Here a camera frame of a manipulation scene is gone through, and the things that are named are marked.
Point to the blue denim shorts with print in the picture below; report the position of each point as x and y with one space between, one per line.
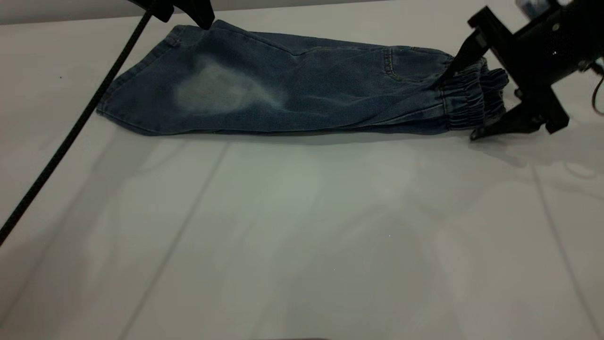
306 85

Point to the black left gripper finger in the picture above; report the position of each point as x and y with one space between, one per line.
200 12

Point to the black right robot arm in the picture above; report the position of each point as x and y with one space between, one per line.
592 28

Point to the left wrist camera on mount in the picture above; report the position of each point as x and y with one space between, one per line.
158 8

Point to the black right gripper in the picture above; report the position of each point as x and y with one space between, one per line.
538 56

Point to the right wrist camera silver box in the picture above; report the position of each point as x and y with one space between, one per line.
531 4

